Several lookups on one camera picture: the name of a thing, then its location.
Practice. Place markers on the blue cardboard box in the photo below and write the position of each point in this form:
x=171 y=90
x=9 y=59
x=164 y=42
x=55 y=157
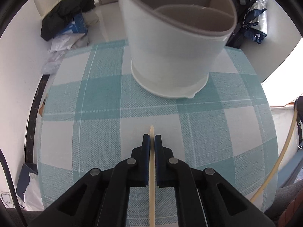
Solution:
x=76 y=26

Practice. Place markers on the teal plaid tablecloth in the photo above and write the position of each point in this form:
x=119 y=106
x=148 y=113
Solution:
x=95 y=114

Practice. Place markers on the black jacket pile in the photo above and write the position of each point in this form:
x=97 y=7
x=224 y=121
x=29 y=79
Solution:
x=61 y=15

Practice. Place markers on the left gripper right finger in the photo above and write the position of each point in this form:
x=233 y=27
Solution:
x=204 y=198

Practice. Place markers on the silver blue folded umbrella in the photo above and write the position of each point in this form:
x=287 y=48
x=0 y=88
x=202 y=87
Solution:
x=255 y=24

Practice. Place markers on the chopstick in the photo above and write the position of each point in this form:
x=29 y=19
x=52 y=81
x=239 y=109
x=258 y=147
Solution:
x=152 y=180

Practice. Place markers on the white shopping bag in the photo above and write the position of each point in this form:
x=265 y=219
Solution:
x=28 y=191

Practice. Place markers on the dark backpack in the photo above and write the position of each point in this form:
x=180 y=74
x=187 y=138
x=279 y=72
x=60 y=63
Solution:
x=237 y=38

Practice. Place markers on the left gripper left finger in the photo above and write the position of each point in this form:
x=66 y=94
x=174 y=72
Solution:
x=100 y=198

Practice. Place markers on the white utensil holder cup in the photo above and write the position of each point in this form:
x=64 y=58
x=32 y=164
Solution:
x=174 y=43

